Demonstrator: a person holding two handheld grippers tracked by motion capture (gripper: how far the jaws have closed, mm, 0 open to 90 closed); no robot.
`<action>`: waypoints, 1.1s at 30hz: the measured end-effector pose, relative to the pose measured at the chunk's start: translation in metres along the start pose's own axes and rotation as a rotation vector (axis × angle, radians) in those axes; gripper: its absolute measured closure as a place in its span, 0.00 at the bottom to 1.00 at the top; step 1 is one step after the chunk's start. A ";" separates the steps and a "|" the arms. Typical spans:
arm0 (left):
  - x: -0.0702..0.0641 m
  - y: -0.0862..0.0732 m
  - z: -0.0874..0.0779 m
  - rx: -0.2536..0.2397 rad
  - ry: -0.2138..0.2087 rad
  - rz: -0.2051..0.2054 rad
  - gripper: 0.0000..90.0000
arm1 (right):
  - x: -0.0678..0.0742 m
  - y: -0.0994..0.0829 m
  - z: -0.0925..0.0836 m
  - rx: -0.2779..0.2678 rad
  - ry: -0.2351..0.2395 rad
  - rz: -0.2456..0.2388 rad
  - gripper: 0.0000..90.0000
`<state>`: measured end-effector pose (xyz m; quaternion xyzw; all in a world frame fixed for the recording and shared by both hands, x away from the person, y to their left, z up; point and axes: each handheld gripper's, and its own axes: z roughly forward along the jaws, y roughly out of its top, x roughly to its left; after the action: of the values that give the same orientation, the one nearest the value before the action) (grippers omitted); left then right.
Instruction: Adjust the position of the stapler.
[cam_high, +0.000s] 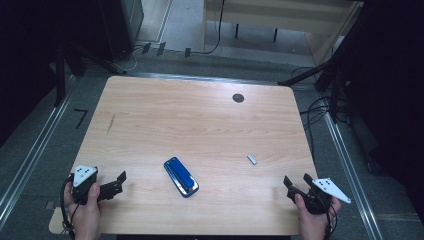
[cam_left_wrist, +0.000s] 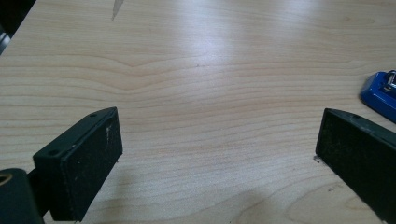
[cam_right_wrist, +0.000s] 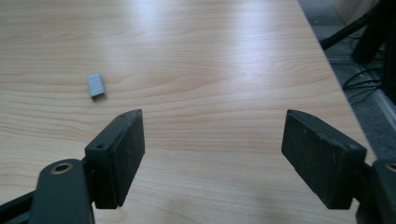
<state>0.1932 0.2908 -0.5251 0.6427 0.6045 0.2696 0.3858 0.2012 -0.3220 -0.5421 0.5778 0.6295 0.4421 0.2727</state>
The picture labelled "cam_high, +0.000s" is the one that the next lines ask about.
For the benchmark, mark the person's right hand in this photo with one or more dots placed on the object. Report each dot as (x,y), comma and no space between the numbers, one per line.
(313,225)

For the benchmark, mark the black metal stand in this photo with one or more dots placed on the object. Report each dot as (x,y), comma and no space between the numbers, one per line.
(335,90)
(60,76)

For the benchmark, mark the dark round table grommet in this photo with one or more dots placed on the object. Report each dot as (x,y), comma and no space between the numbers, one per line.
(238,98)

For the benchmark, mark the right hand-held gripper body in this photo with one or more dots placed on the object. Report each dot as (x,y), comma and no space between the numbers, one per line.
(320,198)

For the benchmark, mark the blue stapler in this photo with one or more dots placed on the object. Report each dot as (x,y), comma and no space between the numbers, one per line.
(181,177)

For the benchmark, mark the light wooden bench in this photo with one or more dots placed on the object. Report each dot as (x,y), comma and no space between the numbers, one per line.
(283,15)

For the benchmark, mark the metal floor rail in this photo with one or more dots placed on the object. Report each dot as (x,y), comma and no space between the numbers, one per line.
(200,78)
(350,173)
(31,158)

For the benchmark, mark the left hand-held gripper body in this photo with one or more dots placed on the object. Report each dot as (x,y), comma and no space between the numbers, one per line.
(83,180)

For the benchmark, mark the dark cabinet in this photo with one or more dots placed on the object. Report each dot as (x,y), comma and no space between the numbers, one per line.
(123,26)

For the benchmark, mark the silver strip of staples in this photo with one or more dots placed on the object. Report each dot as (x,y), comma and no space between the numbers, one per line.
(252,159)

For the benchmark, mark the person's left hand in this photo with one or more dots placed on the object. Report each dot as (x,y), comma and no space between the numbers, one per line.
(86,218)

